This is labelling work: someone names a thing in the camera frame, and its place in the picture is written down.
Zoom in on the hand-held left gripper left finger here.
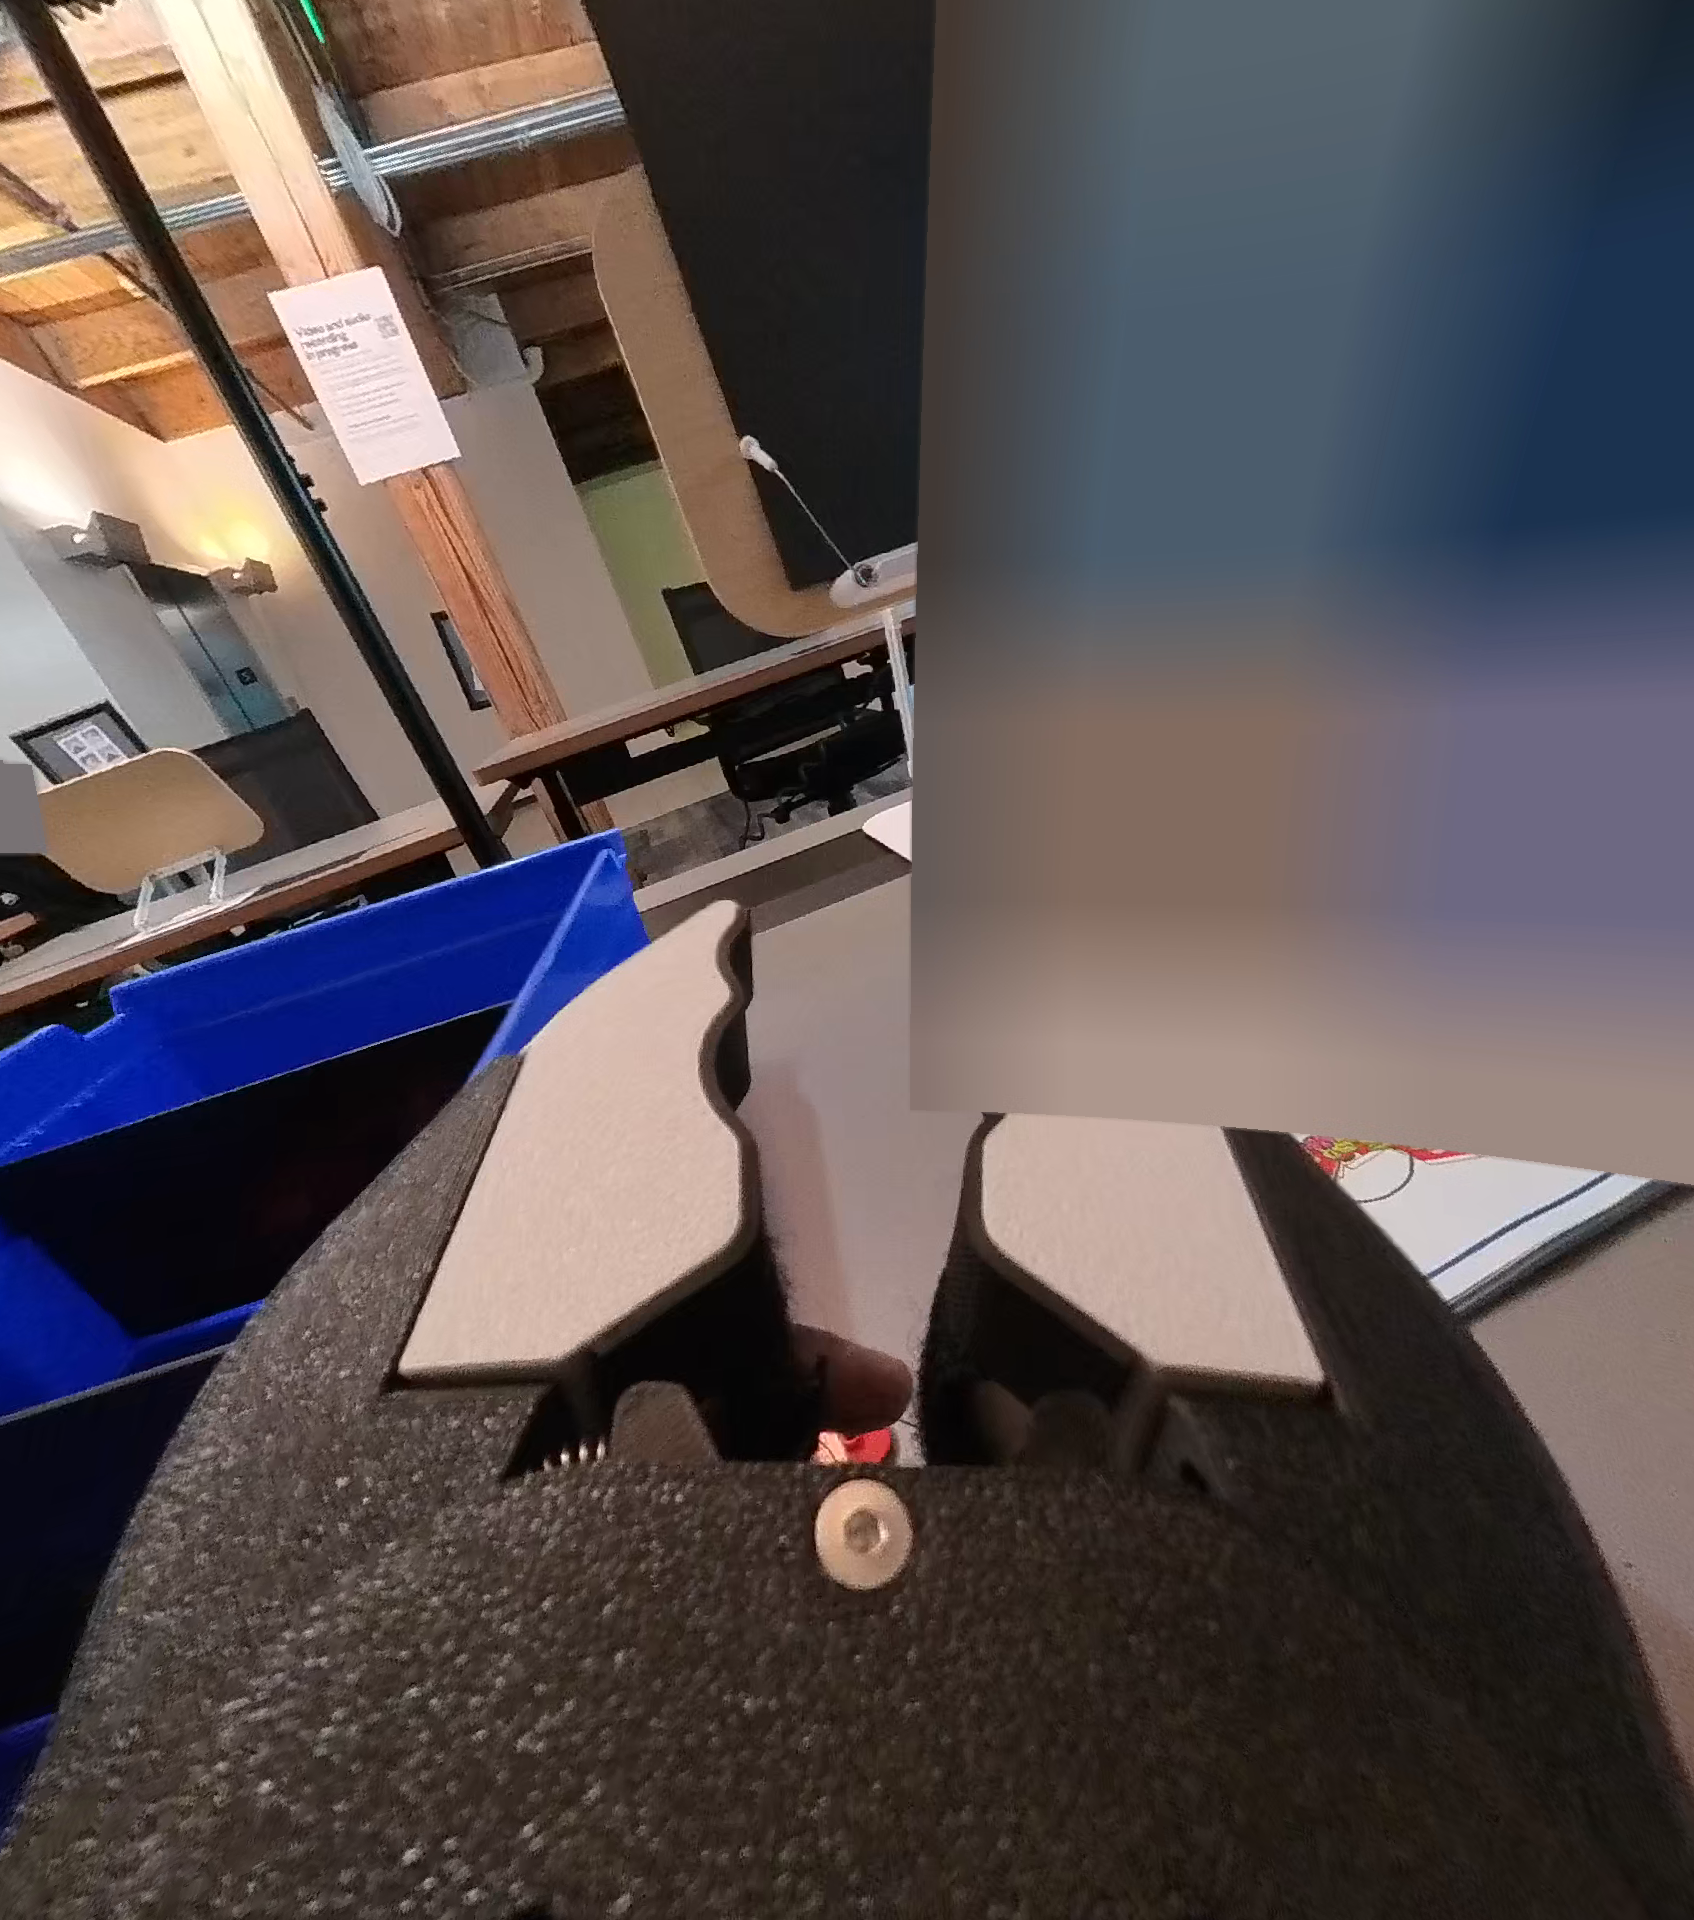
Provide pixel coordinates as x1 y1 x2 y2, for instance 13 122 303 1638
393 898 762 1441

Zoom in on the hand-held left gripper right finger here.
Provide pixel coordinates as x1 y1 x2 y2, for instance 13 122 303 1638
958 1117 1331 1404

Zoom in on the white desk lamp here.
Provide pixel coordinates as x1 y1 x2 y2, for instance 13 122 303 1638
737 435 925 612

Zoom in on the person's left hand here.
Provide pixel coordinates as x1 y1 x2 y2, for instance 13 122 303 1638
794 1331 919 1427

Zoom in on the open instruction booklet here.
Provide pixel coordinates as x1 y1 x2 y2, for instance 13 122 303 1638
1296 1133 1681 1315

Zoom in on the long wooden table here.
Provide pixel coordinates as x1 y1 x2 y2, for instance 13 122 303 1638
472 615 920 842
0 780 518 1058

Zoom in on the blue plastic bin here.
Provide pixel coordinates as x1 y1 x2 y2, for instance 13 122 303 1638
0 830 653 1920

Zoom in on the black office chair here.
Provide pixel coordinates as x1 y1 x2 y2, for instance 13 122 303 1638
660 582 911 848

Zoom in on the clear acrylic stand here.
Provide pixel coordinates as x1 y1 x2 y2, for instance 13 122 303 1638
131 846 266 935

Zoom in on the dark cabinet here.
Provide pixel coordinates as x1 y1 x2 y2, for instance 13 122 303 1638
186 708 380 860

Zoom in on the light wooden chair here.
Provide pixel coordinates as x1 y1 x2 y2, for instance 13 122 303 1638
37 746 266 905

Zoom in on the grey elevator door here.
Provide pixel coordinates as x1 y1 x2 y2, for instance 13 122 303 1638
142 568 296 739

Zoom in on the framed picture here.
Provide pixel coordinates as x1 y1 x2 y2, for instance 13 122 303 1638
9 699 145 785

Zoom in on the black stand pole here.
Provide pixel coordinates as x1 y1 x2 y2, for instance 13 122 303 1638
0 0 511 872

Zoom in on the curved wooden panel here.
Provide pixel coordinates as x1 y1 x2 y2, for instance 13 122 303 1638
589 166 868 640

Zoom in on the white paper notice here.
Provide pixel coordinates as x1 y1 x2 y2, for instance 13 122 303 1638
269 266 467 489

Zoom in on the small dark wall frame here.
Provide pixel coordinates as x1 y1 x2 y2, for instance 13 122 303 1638
431 610 495 713

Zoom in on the wooden post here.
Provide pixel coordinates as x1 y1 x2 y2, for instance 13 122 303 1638
148 0 582 752

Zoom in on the black wall panel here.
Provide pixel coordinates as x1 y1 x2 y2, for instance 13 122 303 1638
579 0 933 594

